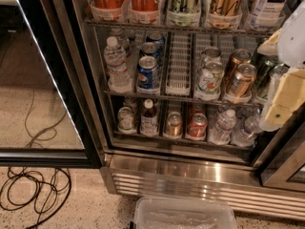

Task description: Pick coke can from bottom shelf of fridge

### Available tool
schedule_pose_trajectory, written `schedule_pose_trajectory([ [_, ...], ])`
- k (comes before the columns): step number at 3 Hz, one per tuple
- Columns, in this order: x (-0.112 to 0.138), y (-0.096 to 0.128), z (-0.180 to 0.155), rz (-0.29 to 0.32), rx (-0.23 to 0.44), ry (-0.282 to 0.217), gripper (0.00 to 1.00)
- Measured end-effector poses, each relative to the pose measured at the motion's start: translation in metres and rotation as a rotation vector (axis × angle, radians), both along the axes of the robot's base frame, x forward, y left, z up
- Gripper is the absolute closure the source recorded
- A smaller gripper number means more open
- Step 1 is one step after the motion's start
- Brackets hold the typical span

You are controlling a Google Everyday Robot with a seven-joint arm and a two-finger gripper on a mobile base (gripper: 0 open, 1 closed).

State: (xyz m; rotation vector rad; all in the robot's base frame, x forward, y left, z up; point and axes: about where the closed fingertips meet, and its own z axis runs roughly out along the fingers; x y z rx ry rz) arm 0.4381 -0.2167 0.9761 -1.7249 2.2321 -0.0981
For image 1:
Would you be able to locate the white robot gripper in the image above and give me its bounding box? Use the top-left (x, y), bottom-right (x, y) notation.
top-left (257, 1), bottom-right (305, 126)

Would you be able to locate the red coke can front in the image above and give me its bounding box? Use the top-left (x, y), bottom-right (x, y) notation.
top-left (187, 113), bottom-right (208, 138)

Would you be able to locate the red coke can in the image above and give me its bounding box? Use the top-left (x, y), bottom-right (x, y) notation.
top-left (190, 103), bottom-right (206, 115)
top-left (187, 113), bottom-right (208, 138)

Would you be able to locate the green can front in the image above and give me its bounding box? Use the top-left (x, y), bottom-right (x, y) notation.
top-left (256, 65), bottom-right (289, 101)

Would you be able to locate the green can middle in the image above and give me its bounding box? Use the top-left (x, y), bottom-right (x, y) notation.
top-left (255, 55), bottom-right (279, 86)

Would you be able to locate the copper can front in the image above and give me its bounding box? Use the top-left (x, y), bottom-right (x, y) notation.
top-left (227, 63), bottom-right (257, 97)

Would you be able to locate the copper can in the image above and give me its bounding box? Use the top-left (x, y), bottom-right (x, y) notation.
top-left (227, 63), bottom-right (257, 97)
top-left (224, 49), bottom-right (252, 83)

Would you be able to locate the copper can behind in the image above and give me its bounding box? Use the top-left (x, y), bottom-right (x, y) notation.
top-left (224, 49), bottom-right (252, 83)

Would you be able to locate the white can behind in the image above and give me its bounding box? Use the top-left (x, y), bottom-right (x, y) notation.
top-left (199, 46), bottom-right (221, 68)

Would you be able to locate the white 7up can front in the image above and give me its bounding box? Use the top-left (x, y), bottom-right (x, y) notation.
top-left (197, 60), bottom-right (224, 94)

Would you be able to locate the clear water bottle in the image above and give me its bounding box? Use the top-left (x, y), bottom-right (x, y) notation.
top-left (209, 109), bottom-right (236, 145)
top-left (231, 115), bottom-right (262, 147)

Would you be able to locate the red coke can behind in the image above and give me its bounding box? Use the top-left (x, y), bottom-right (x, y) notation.
top-left (190, 103), bottom-right (206, 115)

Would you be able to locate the stainless steel fridge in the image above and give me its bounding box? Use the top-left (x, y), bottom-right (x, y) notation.
top-left (39, 0), bottom-right (305, 220)

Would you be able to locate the gold can bottom shelf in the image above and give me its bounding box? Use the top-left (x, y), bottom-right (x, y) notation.
top-left (165, 112), bottom-right (183, 137)

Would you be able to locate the blue pepsi can back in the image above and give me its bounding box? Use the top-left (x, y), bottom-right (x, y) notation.
top-left (146, 31), bottom-right (165, 48)

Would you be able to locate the blue pepsi can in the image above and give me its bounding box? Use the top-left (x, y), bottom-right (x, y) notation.
top-left (146, 31), bottom-right (165, 48)
top-left (140, 42), bottom-right (160, 59)
top-left (137, 55), bottom-right (159, 90)

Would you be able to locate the blue pepsi can middle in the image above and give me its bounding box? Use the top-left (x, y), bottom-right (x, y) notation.
top-left (140, 42), bottom-right (160, 59)

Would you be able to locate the blue pepsi can front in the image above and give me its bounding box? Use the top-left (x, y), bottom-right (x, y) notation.
top-left (137, 55), bottom-right (159, 90)

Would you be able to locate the clear water bottle middle shelf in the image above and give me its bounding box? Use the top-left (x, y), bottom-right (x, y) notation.
top-left (104, 36), bottom-right (132, 93)

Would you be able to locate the white can bottom left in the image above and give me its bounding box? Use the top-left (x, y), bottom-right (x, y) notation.
top-left (117, 107), bottom-right (135, 133)

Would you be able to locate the glass fridge door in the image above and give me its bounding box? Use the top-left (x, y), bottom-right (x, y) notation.
top-left (0, 0), bottom-right (103, 168)

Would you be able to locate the white labelled bottle top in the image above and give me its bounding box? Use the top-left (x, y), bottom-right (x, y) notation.
top-left (251, 0), bottom-right (286, 18)

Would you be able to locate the clear water bottle bottom right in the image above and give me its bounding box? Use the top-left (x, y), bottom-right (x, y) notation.
top-left (231, 115), bottom-right (262, 147)

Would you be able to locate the brown tea bottle white cap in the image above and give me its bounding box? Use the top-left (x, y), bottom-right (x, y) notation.
top-left (140, 98), bottom-right (157, 136)

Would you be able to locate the clear plastic bin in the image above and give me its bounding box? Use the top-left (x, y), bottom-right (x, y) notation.
top-left (132, 197), bottom-right (237, 229)

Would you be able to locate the black cable on floor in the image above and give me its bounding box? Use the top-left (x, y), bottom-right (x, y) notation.
top-left (0, 166), bottom-right (72, 229)

